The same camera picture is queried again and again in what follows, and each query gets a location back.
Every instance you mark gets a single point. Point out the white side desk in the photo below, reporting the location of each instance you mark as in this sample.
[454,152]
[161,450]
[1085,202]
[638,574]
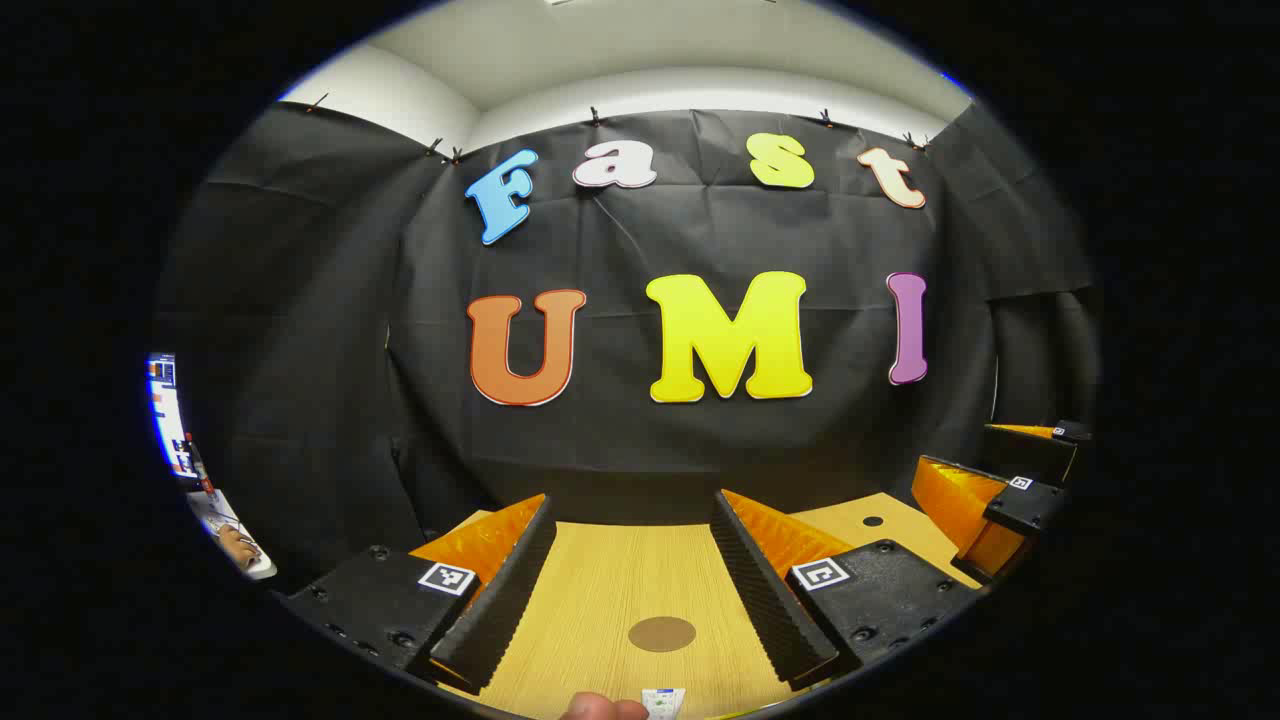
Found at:
[222,520]

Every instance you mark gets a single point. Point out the white toothpaste tube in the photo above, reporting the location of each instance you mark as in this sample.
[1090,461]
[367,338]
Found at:
[663,704]

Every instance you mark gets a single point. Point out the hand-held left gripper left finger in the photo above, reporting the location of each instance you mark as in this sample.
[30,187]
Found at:
[500,600]

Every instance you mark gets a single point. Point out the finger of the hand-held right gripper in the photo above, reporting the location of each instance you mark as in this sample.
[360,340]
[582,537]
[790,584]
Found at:
[1020,505]
[1030,450]

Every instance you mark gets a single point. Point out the round brown coaster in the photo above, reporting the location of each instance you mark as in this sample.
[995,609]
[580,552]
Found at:
[662,634]

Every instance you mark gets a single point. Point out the wooden desktop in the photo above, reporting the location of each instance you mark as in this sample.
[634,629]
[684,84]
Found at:
[600,590]

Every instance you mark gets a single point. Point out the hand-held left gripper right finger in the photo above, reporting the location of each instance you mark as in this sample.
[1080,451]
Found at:
[770,600]

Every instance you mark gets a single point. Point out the computer monitor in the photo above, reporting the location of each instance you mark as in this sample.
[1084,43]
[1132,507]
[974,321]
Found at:
[168,410]

